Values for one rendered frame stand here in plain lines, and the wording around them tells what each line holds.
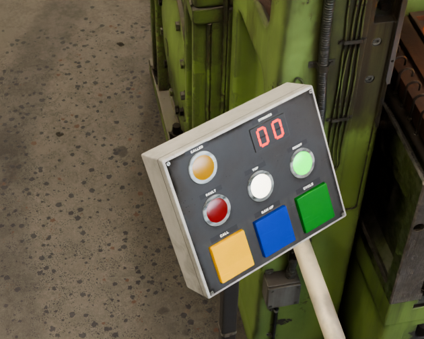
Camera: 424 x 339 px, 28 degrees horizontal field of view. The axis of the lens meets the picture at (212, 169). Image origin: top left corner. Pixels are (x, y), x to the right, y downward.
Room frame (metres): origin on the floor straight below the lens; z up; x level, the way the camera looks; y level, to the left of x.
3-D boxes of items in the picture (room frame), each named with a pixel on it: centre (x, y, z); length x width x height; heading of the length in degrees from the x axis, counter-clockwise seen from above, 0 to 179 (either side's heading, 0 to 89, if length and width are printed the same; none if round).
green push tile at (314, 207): (1.07, -0.20, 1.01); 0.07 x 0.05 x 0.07; 128
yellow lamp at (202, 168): (1.02, 0.02, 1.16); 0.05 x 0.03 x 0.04; 103
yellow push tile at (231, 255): (0.95, -0.04, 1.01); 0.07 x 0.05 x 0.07; 128
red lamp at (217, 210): (0.99, -0.01, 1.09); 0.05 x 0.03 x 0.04; 103
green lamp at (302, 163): (1.11, -0.17, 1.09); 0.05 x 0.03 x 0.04; 103
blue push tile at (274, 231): (1.01, -0.12, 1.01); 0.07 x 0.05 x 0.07; 128
